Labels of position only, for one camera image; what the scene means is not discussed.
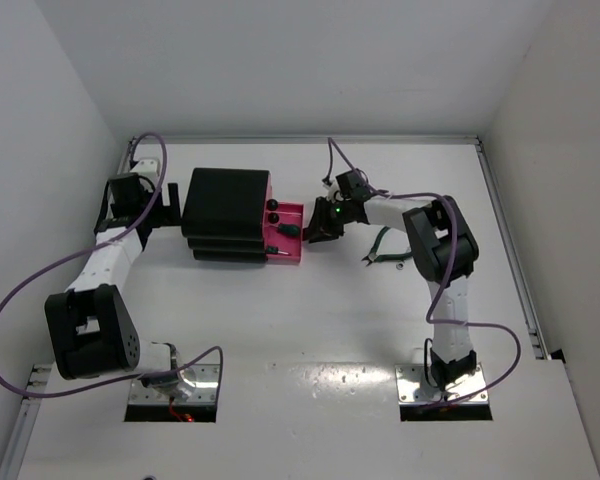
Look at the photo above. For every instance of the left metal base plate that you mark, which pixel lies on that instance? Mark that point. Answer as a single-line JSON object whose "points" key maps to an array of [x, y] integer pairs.
{"points": [[196, 386]]}

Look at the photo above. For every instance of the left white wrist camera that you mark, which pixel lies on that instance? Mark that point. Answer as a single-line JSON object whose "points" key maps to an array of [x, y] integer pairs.
{"points": [[147, 167]]}

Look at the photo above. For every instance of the metal base plate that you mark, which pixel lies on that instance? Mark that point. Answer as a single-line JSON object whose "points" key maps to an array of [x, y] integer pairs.
{"points": [[413, 390], [196, 386]]}

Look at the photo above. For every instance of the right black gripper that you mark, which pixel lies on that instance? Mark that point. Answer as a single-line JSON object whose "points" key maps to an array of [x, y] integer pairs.
{"points": [[320, 220]]}

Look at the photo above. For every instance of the pink drawer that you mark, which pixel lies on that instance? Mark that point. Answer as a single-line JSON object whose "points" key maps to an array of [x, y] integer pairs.
{"points": [[290, 213], [271, 204]]}

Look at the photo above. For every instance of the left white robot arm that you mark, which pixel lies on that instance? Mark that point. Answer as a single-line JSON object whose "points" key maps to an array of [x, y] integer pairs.
{"points": [[90, 327]]}

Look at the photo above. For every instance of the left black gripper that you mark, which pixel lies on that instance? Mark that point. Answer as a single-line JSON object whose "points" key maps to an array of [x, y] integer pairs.
{"points": [[168, 215]]}

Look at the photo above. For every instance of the pink bottom drawer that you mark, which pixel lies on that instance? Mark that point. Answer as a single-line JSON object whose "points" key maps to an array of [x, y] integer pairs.
{"points": [[290, 213]]}

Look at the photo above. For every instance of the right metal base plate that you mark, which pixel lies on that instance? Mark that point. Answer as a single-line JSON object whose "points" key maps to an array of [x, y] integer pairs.
{"points": [[413, 390]]}

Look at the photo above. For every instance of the green screwdriver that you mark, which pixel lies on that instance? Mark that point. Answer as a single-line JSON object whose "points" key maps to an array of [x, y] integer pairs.
{"points": [[289, 230], [276, 251]]}

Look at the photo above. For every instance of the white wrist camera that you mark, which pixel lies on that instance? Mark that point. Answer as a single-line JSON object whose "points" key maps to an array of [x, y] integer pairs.
{"points": [[333, 193], [147, 167]]}

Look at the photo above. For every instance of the pink top drawer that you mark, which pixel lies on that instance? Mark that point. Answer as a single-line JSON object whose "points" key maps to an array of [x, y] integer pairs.
{"points": [[271, 204]]}

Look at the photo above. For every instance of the black drawer cabinet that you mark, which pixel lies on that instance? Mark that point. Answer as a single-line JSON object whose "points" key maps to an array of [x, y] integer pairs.
{"points": [[224, 214]]}

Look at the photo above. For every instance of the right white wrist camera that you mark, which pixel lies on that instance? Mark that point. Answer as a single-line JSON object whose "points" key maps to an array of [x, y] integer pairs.
{"points": [[333, 193]]}

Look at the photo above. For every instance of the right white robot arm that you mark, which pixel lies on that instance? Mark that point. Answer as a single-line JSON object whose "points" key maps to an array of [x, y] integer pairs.
{"points": [[442, 248]]}

